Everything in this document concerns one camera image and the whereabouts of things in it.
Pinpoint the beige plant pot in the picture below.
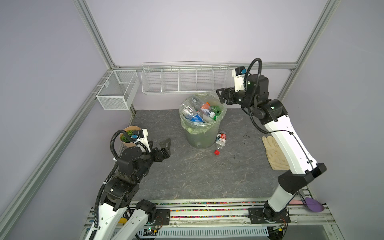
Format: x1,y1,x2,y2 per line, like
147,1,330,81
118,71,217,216
120,126,141,148

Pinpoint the red label cola bottle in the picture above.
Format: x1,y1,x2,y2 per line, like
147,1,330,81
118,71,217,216
214,131,227,156

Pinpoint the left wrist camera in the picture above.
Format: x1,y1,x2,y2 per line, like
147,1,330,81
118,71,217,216
131,129,151,153

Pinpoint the green bagged waste bin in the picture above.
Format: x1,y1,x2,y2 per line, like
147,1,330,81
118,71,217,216
179,94,227,149

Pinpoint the white mesh side basket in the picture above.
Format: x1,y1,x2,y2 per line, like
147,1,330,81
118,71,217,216
96,70,140,111

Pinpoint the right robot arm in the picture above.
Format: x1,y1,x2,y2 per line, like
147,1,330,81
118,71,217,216
216,58,327,223

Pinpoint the orange label bottle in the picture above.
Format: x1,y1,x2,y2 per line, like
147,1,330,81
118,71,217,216
201,103,212,111

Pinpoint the right aluminium frame post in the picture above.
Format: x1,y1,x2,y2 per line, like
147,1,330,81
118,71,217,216
278,0,341,102

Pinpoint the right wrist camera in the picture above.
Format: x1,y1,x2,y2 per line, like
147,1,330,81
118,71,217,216
232,67,246,92

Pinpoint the beige wooden brush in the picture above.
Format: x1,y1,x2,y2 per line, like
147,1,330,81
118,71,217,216
262,136,290,170

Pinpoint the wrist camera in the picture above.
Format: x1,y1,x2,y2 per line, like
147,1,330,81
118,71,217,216
131,129,151,153
232,67,246,92

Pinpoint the crushed green bottle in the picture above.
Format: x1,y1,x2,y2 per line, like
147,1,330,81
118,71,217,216
211,106,222,121

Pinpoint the blue label bottle white cap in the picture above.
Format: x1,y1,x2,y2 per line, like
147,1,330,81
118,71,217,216
182,105,205,123

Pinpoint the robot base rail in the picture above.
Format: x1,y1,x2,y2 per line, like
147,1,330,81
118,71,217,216
138,198,344,240

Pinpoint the aluminium frame corner post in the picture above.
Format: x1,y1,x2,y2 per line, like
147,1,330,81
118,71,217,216
73,0,116,69

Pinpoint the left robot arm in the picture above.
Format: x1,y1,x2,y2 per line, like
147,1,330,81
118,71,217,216
85,129,172,240

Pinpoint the green artificial plant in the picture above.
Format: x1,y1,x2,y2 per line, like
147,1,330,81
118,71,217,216
120,130,135,143

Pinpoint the purple pink tool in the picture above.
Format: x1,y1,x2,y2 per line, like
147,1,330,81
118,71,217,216
290,198,325,213

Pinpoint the clear bottle blue cap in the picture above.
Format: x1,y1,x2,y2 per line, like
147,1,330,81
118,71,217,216
191,97,215,118

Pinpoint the white wire wall basket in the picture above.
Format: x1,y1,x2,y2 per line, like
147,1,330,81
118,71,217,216
141,61,232,94

